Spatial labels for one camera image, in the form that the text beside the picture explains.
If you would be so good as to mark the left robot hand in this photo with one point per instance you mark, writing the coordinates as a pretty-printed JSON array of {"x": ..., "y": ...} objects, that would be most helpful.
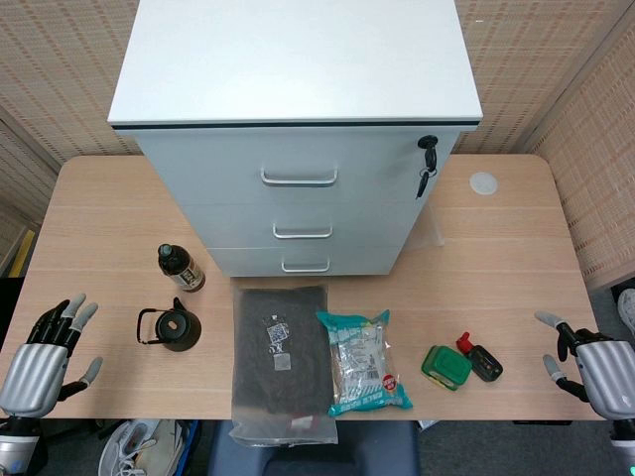
[{"x": 35, "y": 369}]

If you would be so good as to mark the white drawer cabinet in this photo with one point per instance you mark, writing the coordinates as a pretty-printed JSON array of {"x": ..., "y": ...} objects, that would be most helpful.
[{"x": 238, "y": 225}]

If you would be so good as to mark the white round grommet cover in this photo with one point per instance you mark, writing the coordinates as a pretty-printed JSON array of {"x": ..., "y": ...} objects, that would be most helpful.
[{"x": 483, "y": 183}]

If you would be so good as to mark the teal snack packet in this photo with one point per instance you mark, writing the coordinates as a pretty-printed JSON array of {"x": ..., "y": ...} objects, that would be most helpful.
[{"x": 362, "y": 367}]

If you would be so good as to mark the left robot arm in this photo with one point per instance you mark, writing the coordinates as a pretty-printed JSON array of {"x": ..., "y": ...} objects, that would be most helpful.
[{"x": 17, "y": 441}]

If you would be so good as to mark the dark tea bottle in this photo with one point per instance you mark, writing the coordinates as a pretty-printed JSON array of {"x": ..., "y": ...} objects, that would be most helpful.
[{"x": 183, "y": 270}]

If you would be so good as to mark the tall white cabinet drawer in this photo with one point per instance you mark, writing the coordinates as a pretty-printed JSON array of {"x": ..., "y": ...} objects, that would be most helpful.
[{"x": 223, "y": 168}]

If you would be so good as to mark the short white cabinet drawer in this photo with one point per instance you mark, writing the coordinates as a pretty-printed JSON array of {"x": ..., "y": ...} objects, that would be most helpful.
[{"x": 248, "y": 260}]

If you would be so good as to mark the green plastic box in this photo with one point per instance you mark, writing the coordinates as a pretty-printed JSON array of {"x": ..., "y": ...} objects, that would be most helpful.
[{"x": 446, "y": 368}]

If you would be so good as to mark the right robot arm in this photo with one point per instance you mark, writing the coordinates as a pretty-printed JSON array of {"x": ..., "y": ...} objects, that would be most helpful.
[{"x": 624, "y": 441}]

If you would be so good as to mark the white shoe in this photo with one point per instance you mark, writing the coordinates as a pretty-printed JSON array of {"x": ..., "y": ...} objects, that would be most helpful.
[{"x": 627, "y": 310}]

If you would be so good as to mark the white three-drawer cabinet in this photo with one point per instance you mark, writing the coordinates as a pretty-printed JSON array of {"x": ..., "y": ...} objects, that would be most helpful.
[{"x": 297, "y": 59}]

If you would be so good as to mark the dark cloth in frosted bag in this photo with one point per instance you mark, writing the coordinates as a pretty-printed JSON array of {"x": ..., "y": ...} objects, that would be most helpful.
[{"x": 283, "y": 377}]

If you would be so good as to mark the black cabinet key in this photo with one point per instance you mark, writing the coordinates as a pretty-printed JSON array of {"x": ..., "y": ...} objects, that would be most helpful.
[
  {"x": 422, "y": 184},
  {"x": 429, "y": 151}
]

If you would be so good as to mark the yellow flat board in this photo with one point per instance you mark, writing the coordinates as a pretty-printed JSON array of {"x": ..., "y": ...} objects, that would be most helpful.
[{"x": 22, "y": 259}]

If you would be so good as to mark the small black bottle red cap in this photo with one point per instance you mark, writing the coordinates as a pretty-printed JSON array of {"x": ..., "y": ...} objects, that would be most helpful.
[{"x": 483, "y": 364}]

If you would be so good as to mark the black teapot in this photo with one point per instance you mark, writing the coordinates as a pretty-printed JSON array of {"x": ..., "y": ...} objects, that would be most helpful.
[{"x": 176, "y": 329}]

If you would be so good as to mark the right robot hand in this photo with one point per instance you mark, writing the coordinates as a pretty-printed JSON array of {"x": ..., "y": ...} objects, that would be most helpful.
[{"x": 607, "y": 377}]

